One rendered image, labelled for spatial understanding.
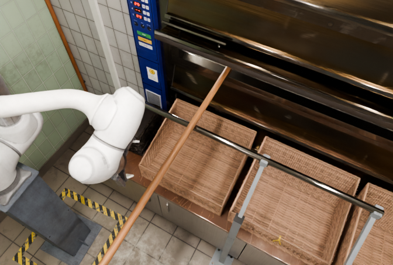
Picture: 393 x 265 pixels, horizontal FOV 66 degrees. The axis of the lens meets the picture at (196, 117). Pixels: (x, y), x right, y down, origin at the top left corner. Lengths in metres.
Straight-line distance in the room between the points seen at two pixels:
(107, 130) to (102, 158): 0.07
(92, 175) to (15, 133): 0.73
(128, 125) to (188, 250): 1.67
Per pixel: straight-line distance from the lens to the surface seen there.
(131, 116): 0.85
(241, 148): 1.39
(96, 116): 0.87
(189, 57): 1.73
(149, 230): 2.47
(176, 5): 1.52
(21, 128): 1.52
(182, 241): 2.43
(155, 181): 1.27
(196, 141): 2.07
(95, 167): 0.84
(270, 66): 1.40
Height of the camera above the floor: 2.36
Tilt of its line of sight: 54 degrees down
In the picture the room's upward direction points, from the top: 1 degrees clockwise
